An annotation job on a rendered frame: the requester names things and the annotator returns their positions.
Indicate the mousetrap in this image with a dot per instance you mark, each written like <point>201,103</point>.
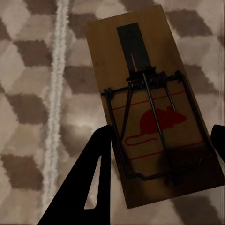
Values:
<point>161,144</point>

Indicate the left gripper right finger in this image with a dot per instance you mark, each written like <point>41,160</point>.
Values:
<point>218,140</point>

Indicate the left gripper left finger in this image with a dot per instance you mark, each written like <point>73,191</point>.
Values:
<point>67,207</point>

